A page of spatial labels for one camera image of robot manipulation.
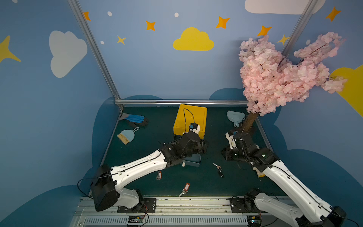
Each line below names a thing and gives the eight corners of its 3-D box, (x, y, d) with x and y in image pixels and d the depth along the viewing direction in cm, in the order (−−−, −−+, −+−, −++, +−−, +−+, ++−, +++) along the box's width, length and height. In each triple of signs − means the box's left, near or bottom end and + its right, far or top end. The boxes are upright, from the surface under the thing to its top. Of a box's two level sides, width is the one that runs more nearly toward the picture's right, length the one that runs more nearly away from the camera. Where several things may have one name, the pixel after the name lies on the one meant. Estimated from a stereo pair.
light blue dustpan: (229, 127, 112) (231, 124, 109) (226, 113, 122) (227, 110, 119) (247, 127, 112) (248, 124, 109) (242, 113, 122) (243, 110, 119)
